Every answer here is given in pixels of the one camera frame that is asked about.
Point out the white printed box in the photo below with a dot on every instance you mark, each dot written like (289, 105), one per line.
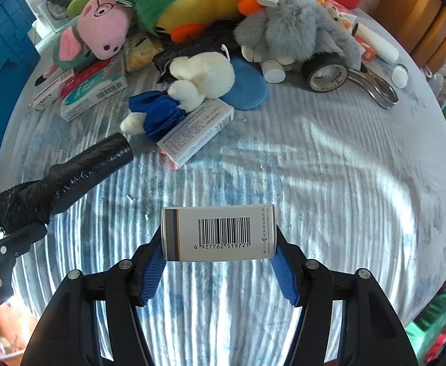
(57, 7)

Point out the white cylindrical bottle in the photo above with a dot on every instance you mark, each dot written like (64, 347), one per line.
(377, 44)

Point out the pink pig plush teal shirt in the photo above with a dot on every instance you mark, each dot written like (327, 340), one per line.
(104, 26)

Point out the green plastic bag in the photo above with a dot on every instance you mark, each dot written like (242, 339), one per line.
(436, 320)

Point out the grey furry plush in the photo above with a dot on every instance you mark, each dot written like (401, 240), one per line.
(291, 30)

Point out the white rabbit plush blue dress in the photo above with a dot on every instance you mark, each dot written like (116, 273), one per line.
(203, 74)

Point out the black tape roll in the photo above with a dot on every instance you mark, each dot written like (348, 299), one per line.
(324, 72)

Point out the yellow patterned tissue pack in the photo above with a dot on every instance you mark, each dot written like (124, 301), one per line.
(141, 51)

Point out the white barcode medicine box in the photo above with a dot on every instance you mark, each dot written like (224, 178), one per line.
(215, 232)

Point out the small red packet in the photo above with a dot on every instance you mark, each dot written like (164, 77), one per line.
(368, 52)

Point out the blue round pad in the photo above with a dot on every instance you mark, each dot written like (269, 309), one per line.
(247, 87)

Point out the yellow duck plush green hood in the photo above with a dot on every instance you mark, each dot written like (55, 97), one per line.
(192, 3)

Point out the white flat carton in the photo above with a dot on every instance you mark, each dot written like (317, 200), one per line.
(49, 97)

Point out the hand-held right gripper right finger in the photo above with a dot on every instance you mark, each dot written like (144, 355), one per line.
(286, 278)

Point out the small white bottle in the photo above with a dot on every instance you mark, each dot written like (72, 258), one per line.
(399, 75)

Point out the black plastic bag roll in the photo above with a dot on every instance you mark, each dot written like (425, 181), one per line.
(74, 167)

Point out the white teal red box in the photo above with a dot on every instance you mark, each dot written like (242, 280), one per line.
(89, 95)

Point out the striped blue white tablecloth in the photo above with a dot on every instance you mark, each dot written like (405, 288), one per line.
(322, 179)

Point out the blue storage container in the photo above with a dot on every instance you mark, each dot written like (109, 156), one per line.
(1, 45)

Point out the silver metal clip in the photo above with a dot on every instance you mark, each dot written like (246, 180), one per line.
(379, 91)

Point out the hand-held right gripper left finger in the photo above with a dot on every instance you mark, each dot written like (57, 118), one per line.
(150, 278)

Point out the white text medicine box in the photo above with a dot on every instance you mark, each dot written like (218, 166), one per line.
(196, 129)

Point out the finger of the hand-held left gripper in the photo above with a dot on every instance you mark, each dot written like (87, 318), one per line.
(20, 238)

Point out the black cloth pouch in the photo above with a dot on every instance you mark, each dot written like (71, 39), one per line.
(203, 44)

